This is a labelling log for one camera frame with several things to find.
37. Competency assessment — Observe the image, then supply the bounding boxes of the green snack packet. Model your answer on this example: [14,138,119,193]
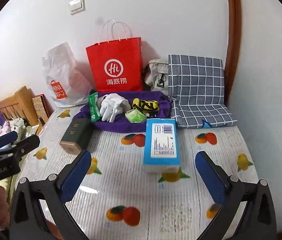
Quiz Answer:
[87,92,101,122]

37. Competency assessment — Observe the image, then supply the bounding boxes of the white cotton gloves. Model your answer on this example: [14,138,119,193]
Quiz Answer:
[97,93,131,122]

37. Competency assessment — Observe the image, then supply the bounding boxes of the left hand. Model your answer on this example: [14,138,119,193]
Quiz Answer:
[0,186,10,229]

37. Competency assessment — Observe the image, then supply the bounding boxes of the wooden chair back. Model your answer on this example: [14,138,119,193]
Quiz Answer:
[0,86,38,126]

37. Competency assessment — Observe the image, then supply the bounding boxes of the patterned brown book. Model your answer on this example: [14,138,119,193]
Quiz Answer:
[32,94,50,122]

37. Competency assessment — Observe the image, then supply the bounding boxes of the dark green gold tin box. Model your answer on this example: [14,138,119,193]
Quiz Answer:
[60,118,94,155]

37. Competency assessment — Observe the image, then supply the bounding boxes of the fruit print table cloth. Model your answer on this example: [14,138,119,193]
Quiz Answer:
[7,106,260,240]

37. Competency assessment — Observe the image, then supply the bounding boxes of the white Miniso plastic bag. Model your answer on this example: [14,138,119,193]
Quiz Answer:
[42,42,92,108]

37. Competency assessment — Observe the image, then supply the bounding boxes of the blue white carton box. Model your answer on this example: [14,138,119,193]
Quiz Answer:
[143,118,181,173]

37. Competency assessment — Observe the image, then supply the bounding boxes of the purple towel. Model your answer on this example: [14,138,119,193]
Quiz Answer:
[73,91,171,133]

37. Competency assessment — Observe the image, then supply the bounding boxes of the small green tissue pack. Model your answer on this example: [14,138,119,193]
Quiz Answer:
[125,109,147,124]

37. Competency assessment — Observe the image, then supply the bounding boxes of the red Haidilao paper bag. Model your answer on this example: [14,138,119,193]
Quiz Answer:
[86,19,143,93]

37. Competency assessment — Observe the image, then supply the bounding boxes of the beige canvas bag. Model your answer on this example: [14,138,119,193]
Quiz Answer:
[144,59,169,96]

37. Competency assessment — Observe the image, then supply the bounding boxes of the brown wooden door frame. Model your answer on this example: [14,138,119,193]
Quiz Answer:
[225,0,242,106]

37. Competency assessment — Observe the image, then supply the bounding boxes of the white wall switch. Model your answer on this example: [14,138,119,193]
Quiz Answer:
[68,0,85,15]

